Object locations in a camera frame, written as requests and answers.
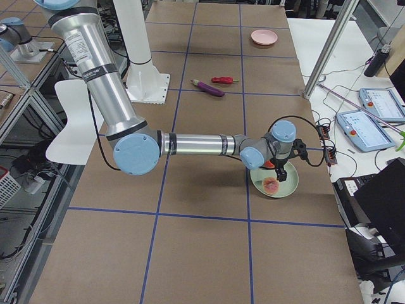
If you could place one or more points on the pink plate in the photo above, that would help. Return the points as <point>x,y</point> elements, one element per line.
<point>264,37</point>

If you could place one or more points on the black laptop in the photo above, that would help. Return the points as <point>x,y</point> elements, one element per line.
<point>378,200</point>

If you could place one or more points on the pink yellow peach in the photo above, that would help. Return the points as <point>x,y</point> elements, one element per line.
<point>270,185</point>

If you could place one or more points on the purple eggplant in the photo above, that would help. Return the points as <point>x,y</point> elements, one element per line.
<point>207,88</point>

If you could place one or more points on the red chili pepper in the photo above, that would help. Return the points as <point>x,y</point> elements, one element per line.
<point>223,80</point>

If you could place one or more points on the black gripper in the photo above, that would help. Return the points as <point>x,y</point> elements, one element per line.
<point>280,164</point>

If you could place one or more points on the white chair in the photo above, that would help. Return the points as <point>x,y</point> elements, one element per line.
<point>74,143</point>

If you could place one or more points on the aluminium frame post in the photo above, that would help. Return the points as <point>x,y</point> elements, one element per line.
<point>330,44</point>

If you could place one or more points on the green plate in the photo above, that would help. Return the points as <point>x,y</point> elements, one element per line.
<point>286,187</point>

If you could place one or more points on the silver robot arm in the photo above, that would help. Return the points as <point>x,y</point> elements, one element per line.
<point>13,33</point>
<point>136,147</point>

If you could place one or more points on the teach pendant tablet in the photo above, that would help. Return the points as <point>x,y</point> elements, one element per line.
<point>382,103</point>
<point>363,131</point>

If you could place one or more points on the black water bottle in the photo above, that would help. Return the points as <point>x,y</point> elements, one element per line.
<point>377,60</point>

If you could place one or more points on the near teach pendant tablet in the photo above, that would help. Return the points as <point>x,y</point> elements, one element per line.
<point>363,131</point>

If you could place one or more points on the far teach pendant tablet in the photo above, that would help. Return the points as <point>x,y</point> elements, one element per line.
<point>382,103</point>

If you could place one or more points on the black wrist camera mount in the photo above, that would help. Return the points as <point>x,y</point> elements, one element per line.
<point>299,150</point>

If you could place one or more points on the metal reacher stick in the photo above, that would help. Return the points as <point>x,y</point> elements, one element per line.
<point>395,129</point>

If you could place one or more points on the white plastic basket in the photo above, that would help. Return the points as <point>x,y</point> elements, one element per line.
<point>9,187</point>

